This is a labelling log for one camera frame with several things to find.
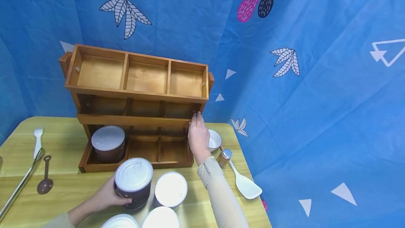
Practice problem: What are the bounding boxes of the small white bowl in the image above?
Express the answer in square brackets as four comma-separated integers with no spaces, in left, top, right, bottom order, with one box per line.
[207,129,223,152]

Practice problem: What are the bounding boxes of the white plastic fork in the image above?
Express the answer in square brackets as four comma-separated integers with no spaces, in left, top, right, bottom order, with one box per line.
[33,127,44,160]

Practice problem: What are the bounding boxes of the person's left hand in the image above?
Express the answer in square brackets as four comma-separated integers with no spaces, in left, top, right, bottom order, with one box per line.
[90,175,133,214]

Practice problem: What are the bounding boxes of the wooden three-tier shelf rack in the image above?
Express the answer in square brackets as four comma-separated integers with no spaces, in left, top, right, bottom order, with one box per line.
[59,44,215,173]

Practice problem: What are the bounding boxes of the metal tongs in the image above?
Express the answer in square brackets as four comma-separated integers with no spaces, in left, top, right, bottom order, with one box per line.
[0,148,46,221]

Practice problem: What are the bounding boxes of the person's right hand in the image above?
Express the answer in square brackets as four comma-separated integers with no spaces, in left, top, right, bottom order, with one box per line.
[188,112,212,166]

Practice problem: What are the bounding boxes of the small silver-capped spice jar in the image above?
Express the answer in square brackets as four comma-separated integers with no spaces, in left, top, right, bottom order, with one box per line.
[217,148,233,168]

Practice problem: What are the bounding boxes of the person's left forearm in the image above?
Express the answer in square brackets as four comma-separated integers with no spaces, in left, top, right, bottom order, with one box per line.
[41,200,97,228]

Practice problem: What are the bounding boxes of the brown canister with white lid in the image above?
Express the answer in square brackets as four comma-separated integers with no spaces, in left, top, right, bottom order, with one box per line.
[91,126,127,164]
[141,206,181,228]
[114,158,154,210]
[154,172,188,209]
[101,214,140,228]

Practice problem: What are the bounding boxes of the white rice paddle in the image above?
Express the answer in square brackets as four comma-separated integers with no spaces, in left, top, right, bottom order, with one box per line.
[228,159,263,200]

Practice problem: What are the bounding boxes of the brown plastic spoon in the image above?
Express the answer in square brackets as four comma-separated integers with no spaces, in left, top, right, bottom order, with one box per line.
[37,156,54,195]

